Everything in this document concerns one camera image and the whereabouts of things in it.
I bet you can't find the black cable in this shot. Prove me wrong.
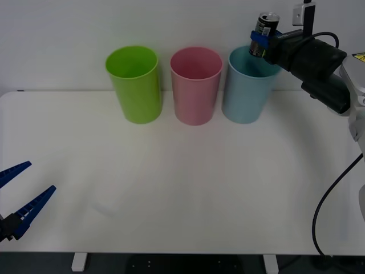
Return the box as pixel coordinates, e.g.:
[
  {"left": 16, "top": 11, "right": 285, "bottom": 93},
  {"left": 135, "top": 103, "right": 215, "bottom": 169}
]
[{"left": 311, "top": 153, "right": 365, "bottom": 259}]

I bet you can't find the green plastic bin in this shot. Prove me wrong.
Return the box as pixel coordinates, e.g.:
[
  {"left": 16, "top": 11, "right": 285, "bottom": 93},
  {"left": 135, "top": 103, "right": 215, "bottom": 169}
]
[{"left": 105, "top": 45, "right": 163, "bottom": 126}]

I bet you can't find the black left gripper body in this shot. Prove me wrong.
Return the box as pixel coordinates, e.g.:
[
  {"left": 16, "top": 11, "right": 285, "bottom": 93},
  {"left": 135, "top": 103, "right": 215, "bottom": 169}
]
[{"left": 0, "top": 213, "right": 15, "bottom": 244}]

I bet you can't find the pink plastic bin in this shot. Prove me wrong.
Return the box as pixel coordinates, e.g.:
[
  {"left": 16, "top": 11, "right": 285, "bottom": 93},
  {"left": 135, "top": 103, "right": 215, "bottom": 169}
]
[{"left": 169, "top": 46, "right": 224, "bottom": 126}]

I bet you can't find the pale blue plastic bin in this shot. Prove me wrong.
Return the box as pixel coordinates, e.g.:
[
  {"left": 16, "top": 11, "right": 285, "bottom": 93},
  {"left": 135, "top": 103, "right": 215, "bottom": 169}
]
[{"left": 221, "top": 45, "right": 281, "bottom": 124}]

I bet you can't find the white table leg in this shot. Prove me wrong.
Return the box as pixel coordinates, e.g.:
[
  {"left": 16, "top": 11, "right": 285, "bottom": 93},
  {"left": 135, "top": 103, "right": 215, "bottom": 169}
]
[
  {"left": 71, "top": 253, "right": 87, "bottom": 272},
  {"left": 263, "top": 255, "right": 279, "bottom": 274}
]

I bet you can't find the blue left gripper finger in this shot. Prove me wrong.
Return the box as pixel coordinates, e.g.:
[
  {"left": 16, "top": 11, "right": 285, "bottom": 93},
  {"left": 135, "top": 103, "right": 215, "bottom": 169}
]
[
  {"left": 8, "top": 185, "right": 57, "bottom": 241},
  {"left": 0, "top": 160, "right": 33, "bottom": 189}
]

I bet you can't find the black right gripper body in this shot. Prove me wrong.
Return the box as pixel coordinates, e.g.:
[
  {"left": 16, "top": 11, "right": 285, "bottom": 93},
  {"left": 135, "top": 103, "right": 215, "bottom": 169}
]
[{"left": 264, "top": 27, "right": 305, "bottom": 72}]

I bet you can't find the black drink can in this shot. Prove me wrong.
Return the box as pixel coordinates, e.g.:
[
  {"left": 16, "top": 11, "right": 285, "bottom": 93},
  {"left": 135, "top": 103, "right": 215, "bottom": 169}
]
[{"left": 249, "top": 11, "right": 281, "bottom": 58}]

